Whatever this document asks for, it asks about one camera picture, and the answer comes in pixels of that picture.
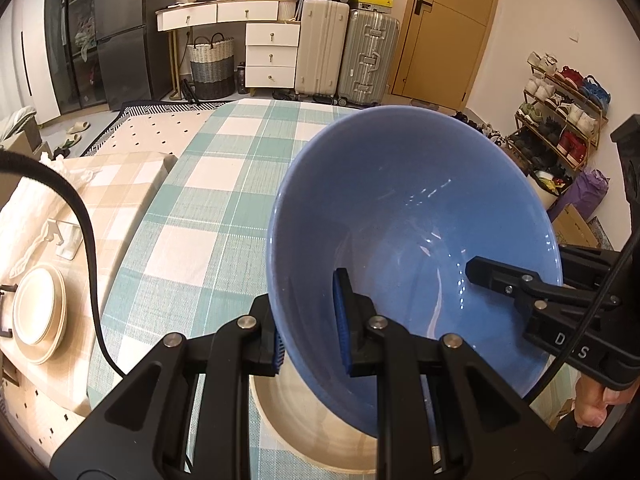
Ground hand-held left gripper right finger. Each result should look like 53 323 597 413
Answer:
332 267 568 480

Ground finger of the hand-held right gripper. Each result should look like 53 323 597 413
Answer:
557 244 631 292
465 256 617 313

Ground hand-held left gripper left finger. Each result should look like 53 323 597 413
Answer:
50 294 288 480

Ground cream round plate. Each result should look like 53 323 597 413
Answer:
248 374 383 472

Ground blue bowl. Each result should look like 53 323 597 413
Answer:
266 105 565 438

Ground person's right hand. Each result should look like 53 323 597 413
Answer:
574 375 621 427

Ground large brown cardboard box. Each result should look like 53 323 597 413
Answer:
550 205 601 248

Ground purple rolled mat bag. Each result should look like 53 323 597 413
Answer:
550 169 610 223

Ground white trash bin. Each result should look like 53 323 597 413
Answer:
530 170 566 211

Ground gold metal shoe rack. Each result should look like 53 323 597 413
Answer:
505 51 610 183

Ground pile of loose shoes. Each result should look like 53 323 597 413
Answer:
452 110 506 146

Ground rows of racked shoes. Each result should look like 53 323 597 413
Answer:
507 52 610 181

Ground teal checked tablecloth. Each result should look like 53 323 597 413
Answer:
87 99 551 480

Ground beige checked cloth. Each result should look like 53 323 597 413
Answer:
0 150 178 416

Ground metal phone stand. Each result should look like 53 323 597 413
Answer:
44 217 83 260

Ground stack of small cream dishes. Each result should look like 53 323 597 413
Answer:
12 265 68 365

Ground tan wooden door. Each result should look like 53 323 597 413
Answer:
391 0 505 111

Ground silver suitcase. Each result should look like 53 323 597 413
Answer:
339 9 401 107

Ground white dotted rug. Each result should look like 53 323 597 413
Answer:
0 101 236 466

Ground white vanity desk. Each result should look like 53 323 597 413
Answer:
156 0 301 92

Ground white suitcase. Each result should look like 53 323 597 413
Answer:
295 0 350 102

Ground white air cushion wrap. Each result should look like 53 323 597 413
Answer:
0 155 96 281

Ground woven laundry basket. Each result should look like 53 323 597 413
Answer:
187 32 236 101

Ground grey cushion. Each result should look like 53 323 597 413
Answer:
0 107 38 141

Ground dark grey fridge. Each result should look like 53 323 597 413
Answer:
95 0 173 111

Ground dark glass cabinet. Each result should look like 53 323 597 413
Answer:
44 0 108 116

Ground white wardrobe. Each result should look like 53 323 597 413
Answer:
0 5 51 126

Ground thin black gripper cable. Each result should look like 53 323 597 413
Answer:
522 232 640 403

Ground black metal handle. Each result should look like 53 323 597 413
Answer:
0 284 18 341

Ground thick black cable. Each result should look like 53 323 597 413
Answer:
0 149 128 378

